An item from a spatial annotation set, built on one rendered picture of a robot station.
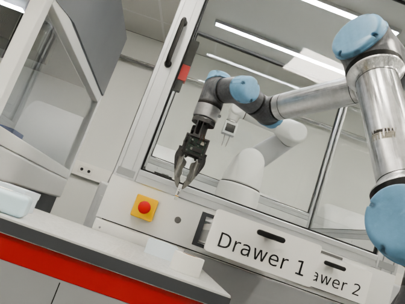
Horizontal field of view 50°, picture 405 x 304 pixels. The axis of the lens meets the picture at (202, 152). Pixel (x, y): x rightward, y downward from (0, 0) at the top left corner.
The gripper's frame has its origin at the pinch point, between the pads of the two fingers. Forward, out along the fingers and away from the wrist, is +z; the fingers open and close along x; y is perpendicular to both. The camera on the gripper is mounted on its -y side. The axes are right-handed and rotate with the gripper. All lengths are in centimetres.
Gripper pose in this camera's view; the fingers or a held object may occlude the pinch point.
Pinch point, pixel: (181, 184)
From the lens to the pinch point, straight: 127.6
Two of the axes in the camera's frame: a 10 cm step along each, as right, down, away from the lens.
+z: -3.3, 9.2, -1.9
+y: 0.9, -1.7, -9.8
